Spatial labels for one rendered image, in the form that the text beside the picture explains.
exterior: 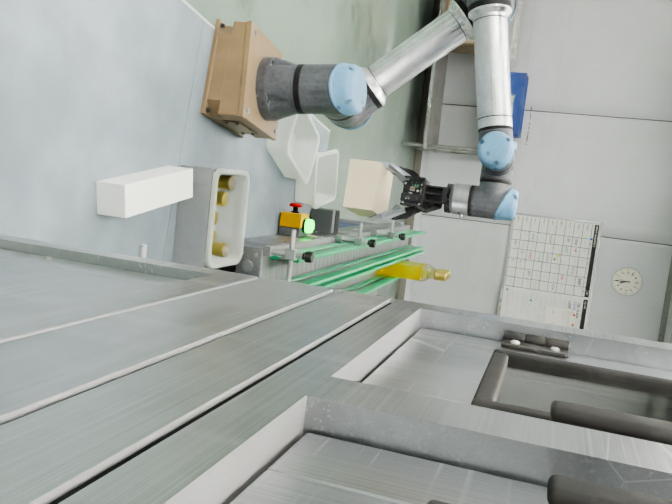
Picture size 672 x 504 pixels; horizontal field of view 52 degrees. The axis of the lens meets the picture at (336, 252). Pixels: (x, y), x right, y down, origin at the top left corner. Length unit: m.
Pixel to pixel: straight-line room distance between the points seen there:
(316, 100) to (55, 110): 0.63
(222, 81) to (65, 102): 0.48
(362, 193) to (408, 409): 1.34
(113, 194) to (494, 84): 0.83
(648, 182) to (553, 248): 1.11
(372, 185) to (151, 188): 0.57
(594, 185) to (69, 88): 6.65
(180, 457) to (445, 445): 0.14
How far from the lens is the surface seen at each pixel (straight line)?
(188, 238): 1.57
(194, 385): 0.39
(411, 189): 1.70
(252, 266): 1.71
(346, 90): 1.61
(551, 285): 7.57
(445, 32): 1.77
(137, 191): 1.34
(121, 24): 1.39
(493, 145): 1.54
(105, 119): 1.35
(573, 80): 7.64
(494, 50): 1.61
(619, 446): 0.40
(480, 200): 1.67
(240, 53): 1.64
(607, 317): 7.65
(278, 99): 1.66
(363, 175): 1.71
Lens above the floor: 1.55
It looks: 17 degrees down
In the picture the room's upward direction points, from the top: 98 degrees clockwise
